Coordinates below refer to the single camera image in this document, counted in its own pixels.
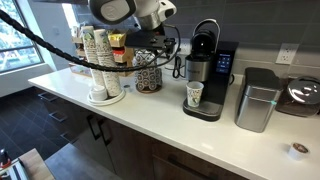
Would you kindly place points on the white cup lid stack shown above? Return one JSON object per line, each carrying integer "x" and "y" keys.
{"x": 98, "y": 93}

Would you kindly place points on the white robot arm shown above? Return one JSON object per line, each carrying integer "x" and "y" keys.
{"x": 148, "y": 14}

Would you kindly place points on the paper cup in coffee maker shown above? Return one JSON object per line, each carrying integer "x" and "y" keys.
{"x": 194, "y": 92}

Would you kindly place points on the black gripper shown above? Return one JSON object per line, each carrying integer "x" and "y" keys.
{"x": 145, "y": 39}

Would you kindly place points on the left patterned paper cup stack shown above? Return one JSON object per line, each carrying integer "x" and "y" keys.
{"x": 87, "y": 34}

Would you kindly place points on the lower cabinet with handles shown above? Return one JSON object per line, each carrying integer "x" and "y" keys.
{"x": 129, "y": 154}

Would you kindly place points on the white round cup tray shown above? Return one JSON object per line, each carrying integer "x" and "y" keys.
{"x": 108, "y": 101}

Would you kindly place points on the patterned ceramic canister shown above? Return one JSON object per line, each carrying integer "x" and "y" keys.
{"x": 147, "y": 80}

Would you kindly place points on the stainless steel bin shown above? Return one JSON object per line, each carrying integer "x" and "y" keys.
{"x": 258, "y": 96}

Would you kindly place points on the patterned paper cup stack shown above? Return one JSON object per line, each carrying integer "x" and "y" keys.
{"x": 106, "y": 58}
{"x": 87, "y": 34}

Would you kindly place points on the black coffee maker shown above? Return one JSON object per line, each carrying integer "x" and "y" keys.
{"x": 210, "y": 62}

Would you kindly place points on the right patterned paper cup stack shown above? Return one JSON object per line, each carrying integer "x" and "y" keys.
{"x": 106, "y": 58}

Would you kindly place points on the wooden snack organizer shelf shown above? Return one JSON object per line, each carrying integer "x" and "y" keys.
{"x": 123, "y": 55}

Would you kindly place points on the coffee pod on counter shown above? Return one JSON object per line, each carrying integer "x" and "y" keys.
{"x": 298, "y": 151}

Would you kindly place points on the white wall power outlet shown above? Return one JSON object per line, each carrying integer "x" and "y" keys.
{"x": 287, "y": 53}

